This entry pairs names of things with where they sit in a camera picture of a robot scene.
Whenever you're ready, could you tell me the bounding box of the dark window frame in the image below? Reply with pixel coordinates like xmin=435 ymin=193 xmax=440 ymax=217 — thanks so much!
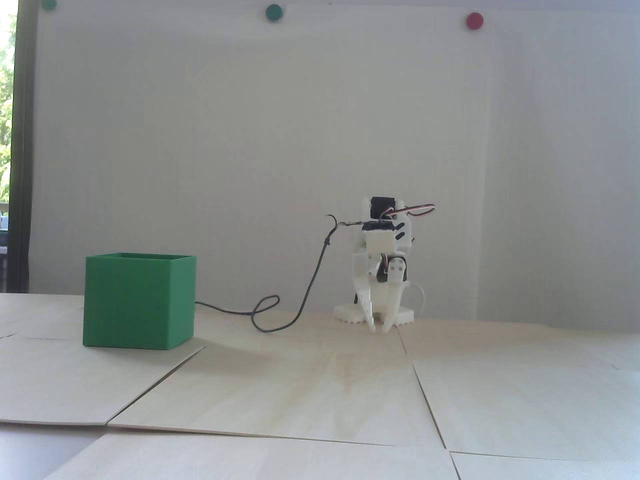
xmin=6 ymin=0 xmax=39 ymax=294

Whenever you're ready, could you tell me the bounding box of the thin black camera cable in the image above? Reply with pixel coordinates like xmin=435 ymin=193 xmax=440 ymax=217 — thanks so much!
xmin=194 ymin=214 xmax=371 ymax=333

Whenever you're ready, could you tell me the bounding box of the green open box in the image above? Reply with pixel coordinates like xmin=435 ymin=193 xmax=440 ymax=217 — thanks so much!
xmin=82 ymin=252 xmax=197 ymax=351

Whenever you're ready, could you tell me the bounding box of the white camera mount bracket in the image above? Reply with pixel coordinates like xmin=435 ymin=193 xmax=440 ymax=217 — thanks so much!
xmin=365 ymin=232 xmax=397 ymax=252

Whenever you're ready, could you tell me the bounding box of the white base cable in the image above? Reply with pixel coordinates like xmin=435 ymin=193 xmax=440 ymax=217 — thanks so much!
xmin=406 ymin=282 xmax=429 ymax=319

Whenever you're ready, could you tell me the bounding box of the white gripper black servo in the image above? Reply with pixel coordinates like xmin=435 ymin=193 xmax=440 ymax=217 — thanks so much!
xmin=351 ymin=249 xmax=408 ymax=334

